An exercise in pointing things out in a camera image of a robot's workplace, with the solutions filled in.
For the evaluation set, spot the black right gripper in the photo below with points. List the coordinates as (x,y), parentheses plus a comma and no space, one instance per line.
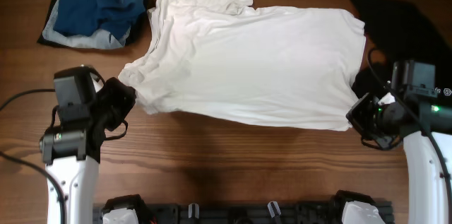
(356,116)

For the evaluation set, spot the black folded garment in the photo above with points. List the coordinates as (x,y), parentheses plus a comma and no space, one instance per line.
(139,22)

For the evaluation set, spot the white Puma t-shirt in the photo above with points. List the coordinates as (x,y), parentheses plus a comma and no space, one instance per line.
(276,66)

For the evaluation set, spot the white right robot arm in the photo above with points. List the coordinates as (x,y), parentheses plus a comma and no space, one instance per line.
(409,115)

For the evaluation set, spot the black garment with logo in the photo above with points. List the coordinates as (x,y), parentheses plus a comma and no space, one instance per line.
(401,32)

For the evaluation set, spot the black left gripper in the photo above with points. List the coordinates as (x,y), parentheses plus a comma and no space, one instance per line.
(128,94)

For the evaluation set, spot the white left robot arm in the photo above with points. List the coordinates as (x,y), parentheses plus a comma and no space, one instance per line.
(88,106)

